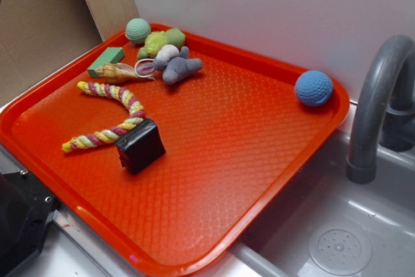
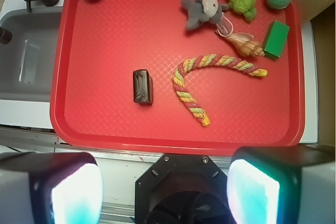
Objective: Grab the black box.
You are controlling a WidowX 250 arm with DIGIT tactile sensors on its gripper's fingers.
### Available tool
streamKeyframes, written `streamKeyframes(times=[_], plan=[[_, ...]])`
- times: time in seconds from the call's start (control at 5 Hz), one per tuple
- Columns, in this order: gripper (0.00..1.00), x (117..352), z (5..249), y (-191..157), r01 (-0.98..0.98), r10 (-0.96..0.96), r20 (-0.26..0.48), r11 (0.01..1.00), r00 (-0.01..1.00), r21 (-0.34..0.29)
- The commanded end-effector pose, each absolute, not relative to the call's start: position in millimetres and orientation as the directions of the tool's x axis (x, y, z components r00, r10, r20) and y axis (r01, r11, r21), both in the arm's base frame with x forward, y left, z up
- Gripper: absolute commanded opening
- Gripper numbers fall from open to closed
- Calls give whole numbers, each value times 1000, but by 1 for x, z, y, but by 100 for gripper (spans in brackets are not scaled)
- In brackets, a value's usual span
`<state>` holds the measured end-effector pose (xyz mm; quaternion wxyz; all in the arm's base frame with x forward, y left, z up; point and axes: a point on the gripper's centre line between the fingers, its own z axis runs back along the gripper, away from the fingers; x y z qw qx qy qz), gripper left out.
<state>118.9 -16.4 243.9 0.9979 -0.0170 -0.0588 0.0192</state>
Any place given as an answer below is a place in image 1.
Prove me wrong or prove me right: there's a black box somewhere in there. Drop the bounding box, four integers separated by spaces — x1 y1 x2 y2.
115 118 166 174

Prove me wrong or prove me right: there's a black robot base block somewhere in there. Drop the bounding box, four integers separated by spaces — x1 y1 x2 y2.
1 169 58 276

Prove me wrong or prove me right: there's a grey plush mouse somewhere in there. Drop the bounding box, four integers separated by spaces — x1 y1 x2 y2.
134 44 203 86

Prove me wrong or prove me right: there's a yellow-green plush toy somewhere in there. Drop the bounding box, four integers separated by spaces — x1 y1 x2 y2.
137 29 186 60

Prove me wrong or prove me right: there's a tan seashell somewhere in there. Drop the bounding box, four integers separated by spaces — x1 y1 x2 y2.
95 63 154 84

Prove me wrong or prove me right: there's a blue dimpled ball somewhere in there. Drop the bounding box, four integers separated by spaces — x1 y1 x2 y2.
294 71 333 107

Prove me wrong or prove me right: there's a green dimpled ball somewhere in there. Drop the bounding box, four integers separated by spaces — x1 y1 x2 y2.
125 18 151 44

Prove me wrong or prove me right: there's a green rectangular block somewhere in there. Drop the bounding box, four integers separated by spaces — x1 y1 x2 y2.
87 47 125 78

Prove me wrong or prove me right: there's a grey sink basin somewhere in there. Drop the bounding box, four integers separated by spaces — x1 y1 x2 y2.
231 131 414 276

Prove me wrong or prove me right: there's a grey sink faucet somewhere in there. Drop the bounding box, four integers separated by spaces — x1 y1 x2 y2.
346 34 414 184

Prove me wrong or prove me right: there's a multicolour rope toy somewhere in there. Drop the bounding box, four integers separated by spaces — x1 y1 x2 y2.
62 81 146 153

